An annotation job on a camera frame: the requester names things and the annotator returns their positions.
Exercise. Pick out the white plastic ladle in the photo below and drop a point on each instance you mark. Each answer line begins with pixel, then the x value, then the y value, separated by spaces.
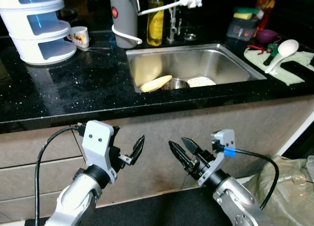
pixel 288 47

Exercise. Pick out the red orange figurine bottle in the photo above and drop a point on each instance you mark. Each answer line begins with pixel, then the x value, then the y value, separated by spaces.
pixel 267 5

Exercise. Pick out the greenish plastic sack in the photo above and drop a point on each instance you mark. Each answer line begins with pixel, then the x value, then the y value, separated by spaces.
pixel 289 196

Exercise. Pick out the yellow green sponge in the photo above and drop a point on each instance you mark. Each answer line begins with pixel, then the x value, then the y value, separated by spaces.
pixel 243 14

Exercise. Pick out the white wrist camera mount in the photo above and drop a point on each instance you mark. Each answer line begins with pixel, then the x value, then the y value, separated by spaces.
pixel 98 137
pixel 223 137

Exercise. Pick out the grey water filter jug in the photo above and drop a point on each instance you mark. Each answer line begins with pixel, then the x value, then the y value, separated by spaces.
pixel 122 24

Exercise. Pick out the yellow liquid bottle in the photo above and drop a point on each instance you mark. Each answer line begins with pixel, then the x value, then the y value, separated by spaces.
pixel 154 27

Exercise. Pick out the grey kitchen base cabinet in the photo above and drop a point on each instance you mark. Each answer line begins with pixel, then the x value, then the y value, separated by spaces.
pixel 162 123

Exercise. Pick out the steel spoon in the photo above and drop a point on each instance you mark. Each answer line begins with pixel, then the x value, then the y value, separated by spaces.
pixel 100 48

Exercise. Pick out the clear sponge holder box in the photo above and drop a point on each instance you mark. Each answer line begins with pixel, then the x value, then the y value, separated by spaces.
pixel 240 29

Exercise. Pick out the stainless steel sink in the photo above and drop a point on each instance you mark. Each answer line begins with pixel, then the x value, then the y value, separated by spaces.
pixel 216 64

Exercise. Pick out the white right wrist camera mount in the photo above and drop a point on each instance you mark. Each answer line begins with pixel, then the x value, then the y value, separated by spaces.
pixel 223 137

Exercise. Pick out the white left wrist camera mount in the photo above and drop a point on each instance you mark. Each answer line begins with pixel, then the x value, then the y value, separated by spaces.
pixel 98 137

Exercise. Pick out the black floor mat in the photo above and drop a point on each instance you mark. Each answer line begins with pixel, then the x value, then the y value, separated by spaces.
pixel 162 211

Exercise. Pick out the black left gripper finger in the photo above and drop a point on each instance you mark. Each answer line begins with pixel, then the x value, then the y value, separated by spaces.
pixel 117 130
pixel 138 148

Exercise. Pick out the white printed mug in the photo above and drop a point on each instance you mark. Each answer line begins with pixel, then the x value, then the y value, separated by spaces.
pixel 81 38

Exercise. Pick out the yellow plate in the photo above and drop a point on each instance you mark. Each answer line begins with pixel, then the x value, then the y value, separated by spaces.
pixel 156 83

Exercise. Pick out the steel faucet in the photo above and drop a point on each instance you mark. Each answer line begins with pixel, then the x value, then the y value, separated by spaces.
pixel 172 29

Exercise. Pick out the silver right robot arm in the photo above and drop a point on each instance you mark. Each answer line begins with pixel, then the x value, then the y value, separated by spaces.
pixel 240 201

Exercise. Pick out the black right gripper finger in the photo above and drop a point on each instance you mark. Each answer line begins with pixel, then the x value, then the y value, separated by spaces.
pixel 180 158
pixel 191 146

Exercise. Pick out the light green cloth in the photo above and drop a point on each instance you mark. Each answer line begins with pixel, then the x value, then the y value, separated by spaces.
pixel 289 77

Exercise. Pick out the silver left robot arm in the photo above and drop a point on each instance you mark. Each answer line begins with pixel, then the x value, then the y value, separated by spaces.
pixel 73 204

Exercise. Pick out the white three-tier storage rack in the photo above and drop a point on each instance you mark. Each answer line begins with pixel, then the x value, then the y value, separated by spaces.
pixel 34 27

